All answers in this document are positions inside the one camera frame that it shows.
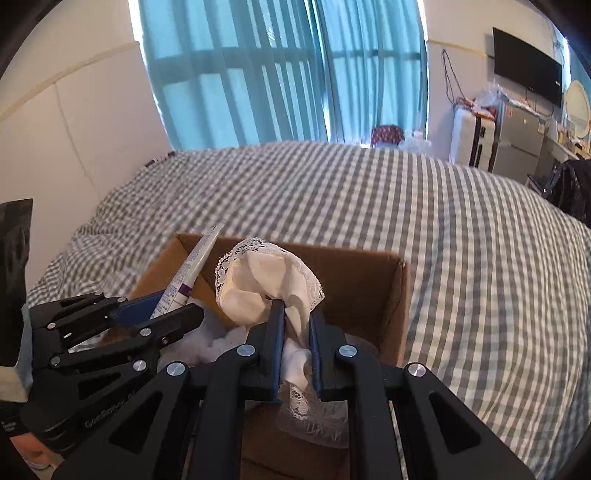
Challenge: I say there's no brown cardboard box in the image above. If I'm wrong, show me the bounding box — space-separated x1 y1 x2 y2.
98 232 412 480

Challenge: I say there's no black wall television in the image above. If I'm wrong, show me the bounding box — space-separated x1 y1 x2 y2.
493 28 563 107

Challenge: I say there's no white lace cloth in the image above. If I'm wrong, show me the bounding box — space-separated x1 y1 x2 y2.
215 238 325 421

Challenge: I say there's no grey checkered bed sheet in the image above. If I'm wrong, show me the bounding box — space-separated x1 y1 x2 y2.
29 141 590 479

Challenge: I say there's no black device with screen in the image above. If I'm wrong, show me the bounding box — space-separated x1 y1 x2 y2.
0 199 33 367

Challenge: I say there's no left teal curtain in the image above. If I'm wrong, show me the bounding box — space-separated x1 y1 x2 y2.
137 1 327 150

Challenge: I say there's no hanging black cable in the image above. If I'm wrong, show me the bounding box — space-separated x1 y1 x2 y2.
440 48 468 107

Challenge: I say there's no middle teal curtain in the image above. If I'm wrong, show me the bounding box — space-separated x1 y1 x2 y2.
311 1 428 145

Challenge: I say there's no black backpack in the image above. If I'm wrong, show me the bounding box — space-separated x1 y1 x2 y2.
543 160 591 226

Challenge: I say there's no white suitcase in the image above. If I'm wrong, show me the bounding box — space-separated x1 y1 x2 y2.
449 106 496 171

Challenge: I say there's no clear plastic bag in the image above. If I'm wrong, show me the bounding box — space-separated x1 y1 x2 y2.
475 80 507 110

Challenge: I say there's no teal curtain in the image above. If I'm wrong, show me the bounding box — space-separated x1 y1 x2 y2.
137 1 327 150
311 1 428 145

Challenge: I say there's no grey mini fridge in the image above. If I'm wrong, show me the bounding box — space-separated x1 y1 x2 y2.
489 101 545 184

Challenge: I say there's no red patterned bag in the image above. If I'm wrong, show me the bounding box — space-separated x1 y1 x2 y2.
370 125 405 147

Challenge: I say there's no round vanity mirror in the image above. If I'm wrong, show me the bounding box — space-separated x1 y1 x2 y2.
564 80 590 139

